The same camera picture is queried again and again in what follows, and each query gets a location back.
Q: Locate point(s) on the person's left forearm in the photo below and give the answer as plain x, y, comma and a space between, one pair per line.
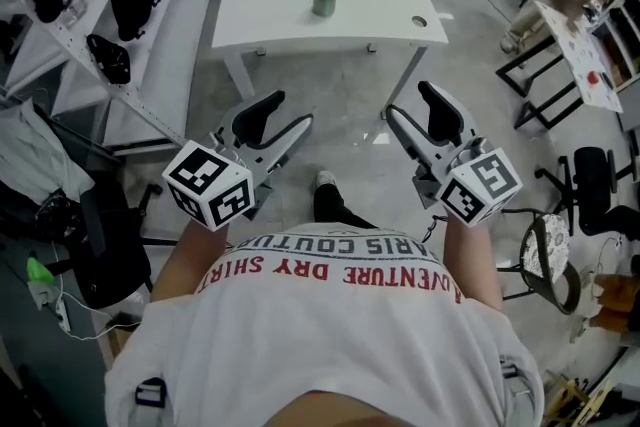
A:
195, 260

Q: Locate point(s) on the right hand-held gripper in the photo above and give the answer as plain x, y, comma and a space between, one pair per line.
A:
482, 190

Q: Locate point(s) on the brown bag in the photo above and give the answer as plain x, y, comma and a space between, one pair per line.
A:
620, 302

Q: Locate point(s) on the green plastic object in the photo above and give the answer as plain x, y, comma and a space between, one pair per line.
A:
37, 272

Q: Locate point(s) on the person's white shoe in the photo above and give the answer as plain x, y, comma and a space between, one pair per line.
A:
326, 178

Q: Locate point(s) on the white power strip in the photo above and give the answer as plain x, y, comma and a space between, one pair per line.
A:
63, 315

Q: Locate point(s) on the heap of grey clothes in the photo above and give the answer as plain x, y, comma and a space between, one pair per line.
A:
40, 155

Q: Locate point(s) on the small red object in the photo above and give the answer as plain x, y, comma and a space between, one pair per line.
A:
593, 78

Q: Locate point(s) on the black swivel chair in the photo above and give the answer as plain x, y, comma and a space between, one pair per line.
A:
112, 260

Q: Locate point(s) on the person's white printed shirt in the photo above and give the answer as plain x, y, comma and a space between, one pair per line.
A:
325, 345

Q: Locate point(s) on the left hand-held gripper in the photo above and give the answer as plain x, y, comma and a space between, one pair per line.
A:
210, 187

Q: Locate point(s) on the chair with patterned cushion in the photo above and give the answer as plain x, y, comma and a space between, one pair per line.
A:
550, 260

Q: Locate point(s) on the black office chair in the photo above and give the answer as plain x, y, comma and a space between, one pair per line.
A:
592, 185

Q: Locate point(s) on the black-framed table with white top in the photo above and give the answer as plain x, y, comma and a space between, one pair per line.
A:
590, 60

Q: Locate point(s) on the person's right forearm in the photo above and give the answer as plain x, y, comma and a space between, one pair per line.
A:
472, 260

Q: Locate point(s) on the green metal bottle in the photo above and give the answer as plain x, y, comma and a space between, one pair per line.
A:
325, 2

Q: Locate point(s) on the white metal shelf rack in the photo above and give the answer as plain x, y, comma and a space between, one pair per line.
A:
150, 80

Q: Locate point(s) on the person's black trouser leg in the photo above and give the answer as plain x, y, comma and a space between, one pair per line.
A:
332, 207

